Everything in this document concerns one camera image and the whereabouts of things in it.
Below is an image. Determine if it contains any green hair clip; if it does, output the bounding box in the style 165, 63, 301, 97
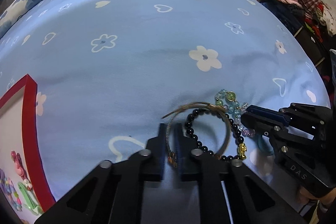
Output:
18, 182, 44, 216

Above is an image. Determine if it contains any pink flamingo hair clip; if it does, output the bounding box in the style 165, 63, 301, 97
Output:
11, 151, 33, 191

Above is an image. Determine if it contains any colourful bead bracelet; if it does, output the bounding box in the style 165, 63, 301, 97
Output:
0, 168, 23, 212

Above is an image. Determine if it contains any red jewelry tray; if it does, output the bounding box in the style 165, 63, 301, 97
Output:
1, 75, 55, 223

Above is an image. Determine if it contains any right hand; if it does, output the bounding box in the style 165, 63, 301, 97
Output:
297, 184, 336, 224

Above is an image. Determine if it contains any pile of clothes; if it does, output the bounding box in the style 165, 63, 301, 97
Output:
273, 0, 335, 42

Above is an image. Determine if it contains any light blue floral bedsheet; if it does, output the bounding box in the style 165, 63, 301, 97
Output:
1, 0, 329, 199

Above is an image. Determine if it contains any black bead bracelet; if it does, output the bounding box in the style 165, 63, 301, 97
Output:
183, 108, 249, 162

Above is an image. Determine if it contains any clear blue bead bracelet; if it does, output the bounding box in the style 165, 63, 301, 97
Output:
214, 88, 256, 138

